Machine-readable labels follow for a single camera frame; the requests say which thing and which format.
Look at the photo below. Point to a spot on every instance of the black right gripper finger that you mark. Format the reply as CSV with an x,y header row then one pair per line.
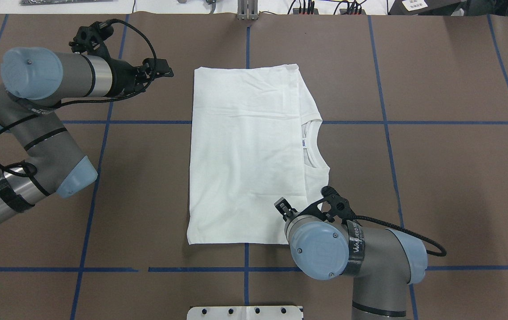
x,y
287,212

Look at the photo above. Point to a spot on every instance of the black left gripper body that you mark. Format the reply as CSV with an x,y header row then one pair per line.
x,y
123,76

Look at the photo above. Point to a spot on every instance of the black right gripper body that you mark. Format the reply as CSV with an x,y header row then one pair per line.
x,y
284,208

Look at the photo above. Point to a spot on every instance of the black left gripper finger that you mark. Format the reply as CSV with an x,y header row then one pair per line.
x,y
155,68

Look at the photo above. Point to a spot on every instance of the white long-sleeve printed shirt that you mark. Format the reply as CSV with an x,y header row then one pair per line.
x,y
253,141

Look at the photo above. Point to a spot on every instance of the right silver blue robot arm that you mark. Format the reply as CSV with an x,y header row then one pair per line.
x,y
326,241

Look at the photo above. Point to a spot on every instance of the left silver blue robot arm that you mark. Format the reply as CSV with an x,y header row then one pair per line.
x,y
38,155

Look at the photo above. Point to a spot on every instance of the white mounting plate with holes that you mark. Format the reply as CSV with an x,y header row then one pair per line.
x,y
264,312

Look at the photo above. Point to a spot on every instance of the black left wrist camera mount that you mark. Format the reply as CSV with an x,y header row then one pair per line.
x,y
91,39

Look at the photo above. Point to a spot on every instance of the aluminium frame post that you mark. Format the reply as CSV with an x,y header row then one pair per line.
x,y
247,10

